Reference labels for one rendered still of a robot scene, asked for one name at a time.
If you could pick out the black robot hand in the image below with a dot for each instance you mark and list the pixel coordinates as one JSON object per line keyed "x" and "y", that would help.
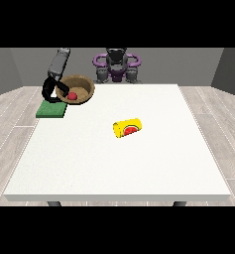
{"x": 49, "y": 88}

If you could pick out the brown wooden bowl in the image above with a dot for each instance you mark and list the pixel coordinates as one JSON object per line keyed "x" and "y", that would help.
{"x": 80, "y": 85}

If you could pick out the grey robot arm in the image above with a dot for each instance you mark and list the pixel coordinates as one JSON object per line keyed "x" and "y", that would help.
{"x": 58, "y": 63}

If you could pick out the green square pad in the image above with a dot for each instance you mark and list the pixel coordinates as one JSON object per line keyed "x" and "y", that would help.
{"x": 50, "y": 110}

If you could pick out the small red ball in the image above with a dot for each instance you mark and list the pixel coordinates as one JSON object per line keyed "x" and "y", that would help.
{"x": 72, "y": 96}

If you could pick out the yellow cup with melon print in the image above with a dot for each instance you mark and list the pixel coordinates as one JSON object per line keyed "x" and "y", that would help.
{"x": 127, "y": 127}

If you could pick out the grey robot trunk purple rings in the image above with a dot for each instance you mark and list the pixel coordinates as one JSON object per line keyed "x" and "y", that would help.
{"x": 116, "y": 67}

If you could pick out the dark table leg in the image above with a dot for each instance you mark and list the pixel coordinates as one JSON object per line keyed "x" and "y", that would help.
{"x": 179, "y": 203}
{"x": 54, "y": 203}

